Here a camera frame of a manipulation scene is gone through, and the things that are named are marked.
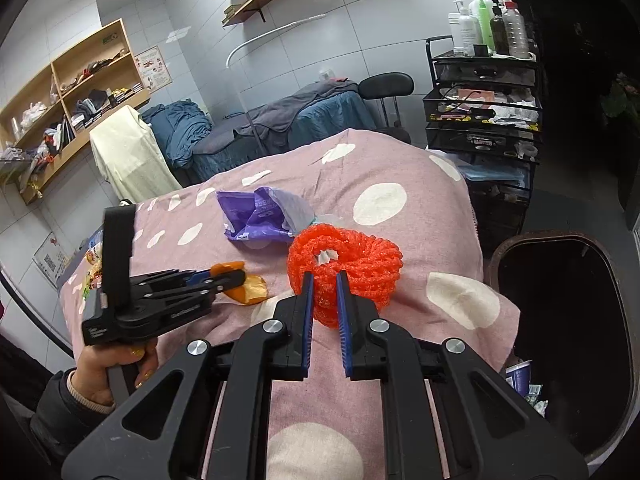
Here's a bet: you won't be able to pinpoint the orange foam fruit net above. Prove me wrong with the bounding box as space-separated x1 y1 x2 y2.
285 223 406 331

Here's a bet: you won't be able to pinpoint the orange peel piece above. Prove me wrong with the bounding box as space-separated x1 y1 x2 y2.
209 261 269 306

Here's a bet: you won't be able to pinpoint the purple plastic bag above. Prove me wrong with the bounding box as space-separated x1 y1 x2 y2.
216 186 316 244

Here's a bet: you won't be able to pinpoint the blue paper cup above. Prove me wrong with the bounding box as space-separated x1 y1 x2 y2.
504 360 532 398

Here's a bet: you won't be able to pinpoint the brown trash bin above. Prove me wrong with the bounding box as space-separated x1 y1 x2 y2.
486 231 637 463

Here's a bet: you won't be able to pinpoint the person's left hand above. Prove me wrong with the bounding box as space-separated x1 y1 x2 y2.
71 338 161 409

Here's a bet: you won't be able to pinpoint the pink polka dot bedspread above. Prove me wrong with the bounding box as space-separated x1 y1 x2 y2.
62 130 520 479

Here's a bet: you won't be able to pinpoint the cream cloth on chair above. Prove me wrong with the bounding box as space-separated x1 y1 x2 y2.
89 105 181 203

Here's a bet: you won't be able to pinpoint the blue crumpled blanket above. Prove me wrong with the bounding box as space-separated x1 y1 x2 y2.
142 100 213 169

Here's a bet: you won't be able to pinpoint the massage bed grey blue covers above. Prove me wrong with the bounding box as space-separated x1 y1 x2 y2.
186 79 376 183

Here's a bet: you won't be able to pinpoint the wooden cubby shelf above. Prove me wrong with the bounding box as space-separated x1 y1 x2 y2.
1 18 151 204

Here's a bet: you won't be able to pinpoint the black mesh trolley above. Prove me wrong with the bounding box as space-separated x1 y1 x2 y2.
423 35 542 234

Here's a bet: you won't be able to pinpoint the white arc floor lamp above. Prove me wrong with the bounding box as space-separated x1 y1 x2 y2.
226 13 326 155

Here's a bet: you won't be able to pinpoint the white pump bottle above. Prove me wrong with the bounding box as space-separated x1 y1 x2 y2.
458 6 483 56

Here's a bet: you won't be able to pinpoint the green pump bottle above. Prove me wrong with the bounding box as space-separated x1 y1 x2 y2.
475 0 496 53

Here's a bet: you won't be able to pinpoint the dark brown bottle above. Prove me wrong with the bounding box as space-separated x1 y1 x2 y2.
490 4 510 55

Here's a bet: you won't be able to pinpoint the clear bottle red cap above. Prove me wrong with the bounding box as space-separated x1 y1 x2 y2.
503 0 529 58

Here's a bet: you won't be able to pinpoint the potted plant pink flowers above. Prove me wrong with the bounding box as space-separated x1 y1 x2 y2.
602 73 639 122

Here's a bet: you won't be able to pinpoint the wall poster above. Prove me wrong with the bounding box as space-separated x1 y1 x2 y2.
134 46 172 93

